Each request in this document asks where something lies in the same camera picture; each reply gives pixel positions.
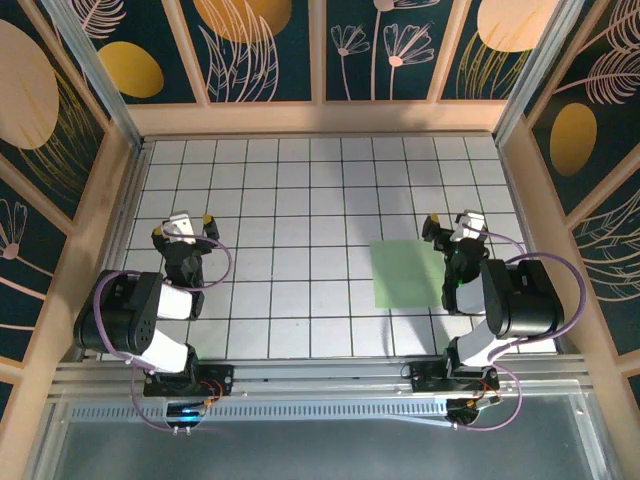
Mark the green cloth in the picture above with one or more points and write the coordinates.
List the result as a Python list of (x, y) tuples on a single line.
[(405, 275)]

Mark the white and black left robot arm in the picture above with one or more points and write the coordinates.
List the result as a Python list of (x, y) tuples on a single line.
[(172, 302)]

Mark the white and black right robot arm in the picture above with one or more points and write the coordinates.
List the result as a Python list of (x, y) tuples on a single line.
[(525, 300)]

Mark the white gridded table mat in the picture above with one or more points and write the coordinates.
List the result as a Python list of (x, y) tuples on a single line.
[(280, 165)]

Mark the small black controller board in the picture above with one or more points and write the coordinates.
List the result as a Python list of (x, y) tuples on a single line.
[(185, 412), (467, 412)]

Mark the grey metal panel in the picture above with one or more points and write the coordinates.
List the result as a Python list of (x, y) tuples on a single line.
[(320, 450)]

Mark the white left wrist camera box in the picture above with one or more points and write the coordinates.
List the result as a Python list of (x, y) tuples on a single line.
[(181, 225)]

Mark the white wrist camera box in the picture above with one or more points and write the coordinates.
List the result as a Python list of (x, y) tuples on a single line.
[(181, 225), (472, 222)]

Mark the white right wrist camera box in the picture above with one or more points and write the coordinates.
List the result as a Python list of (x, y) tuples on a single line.
[(472, 222)]

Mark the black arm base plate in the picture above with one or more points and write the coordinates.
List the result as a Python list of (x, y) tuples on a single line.
[(222, 375), (422, 375)]

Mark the long aluminium mounting rail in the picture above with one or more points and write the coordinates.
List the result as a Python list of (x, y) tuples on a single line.
[(320, 372)]

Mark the aluminium corner post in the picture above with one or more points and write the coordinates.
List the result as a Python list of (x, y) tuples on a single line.
[(535, 75), (96, 75)]

